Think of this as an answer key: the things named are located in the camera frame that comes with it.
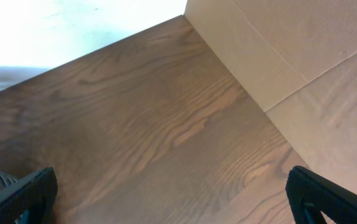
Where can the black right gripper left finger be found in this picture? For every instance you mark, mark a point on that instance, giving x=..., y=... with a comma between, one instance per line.
x=28, y=200

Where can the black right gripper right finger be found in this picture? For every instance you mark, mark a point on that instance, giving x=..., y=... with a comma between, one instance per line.
x=311, y=197

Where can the brown cardboard box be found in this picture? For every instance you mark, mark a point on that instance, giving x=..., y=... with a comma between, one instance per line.
x=298, y=60

